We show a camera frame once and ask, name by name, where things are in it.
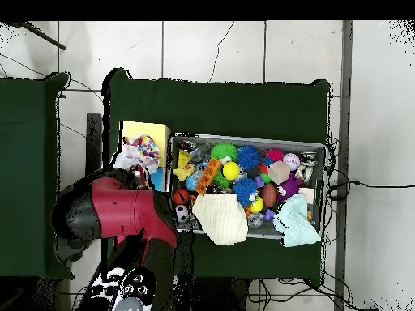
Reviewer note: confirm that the cream knitted cloth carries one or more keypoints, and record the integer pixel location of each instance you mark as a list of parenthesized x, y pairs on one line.
[(223, 220)]

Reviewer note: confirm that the white paper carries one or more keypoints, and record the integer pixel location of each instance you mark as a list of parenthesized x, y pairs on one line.
[(139, 155)]

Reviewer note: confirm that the mint knitted cloth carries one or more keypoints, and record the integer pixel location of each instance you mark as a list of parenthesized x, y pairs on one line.
[(296, 223)]

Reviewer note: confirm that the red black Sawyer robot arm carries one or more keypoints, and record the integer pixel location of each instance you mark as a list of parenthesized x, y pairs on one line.
[(123, 207)]

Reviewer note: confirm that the wooden box with three holes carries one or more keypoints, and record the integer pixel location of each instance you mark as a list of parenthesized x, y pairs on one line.
[(159, 129)]

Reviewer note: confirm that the shallow mesh bin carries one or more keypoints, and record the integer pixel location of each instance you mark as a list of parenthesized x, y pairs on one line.
[(311, 152)]

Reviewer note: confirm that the orange plastic brick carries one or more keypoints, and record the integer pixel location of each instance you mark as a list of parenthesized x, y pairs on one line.
[(209, 173)]

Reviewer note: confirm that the yellow ball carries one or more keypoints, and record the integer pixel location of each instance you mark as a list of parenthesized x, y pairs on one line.
[(231, 170)]

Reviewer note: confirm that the yellow plush toy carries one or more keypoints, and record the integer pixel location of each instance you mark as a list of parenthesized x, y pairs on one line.
[(184, 168)]

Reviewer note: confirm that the green spiky ball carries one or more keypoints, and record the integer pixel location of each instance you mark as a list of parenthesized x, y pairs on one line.
[(223, 150)]

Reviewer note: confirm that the blue spiky ball with eyes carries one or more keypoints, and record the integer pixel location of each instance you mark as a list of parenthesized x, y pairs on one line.
[(243, 191)]

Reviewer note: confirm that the black white soccer ball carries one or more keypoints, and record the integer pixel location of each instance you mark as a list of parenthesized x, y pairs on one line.
[(182, 213)]

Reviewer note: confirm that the dark green tablecloth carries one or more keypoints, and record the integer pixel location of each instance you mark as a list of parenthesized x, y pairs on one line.
[(227, 110)]

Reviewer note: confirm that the white baseball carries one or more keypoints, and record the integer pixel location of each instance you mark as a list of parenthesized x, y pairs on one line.
[(291, 161)]

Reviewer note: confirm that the green covered side table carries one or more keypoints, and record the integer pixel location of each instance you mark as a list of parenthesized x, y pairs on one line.
[(26, 162)]

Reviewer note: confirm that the dark grey rod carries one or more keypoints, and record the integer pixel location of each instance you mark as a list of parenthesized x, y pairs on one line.
[(48, 39)]

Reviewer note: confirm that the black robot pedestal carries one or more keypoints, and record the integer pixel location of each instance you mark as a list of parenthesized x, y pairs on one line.
[(220, 296)]

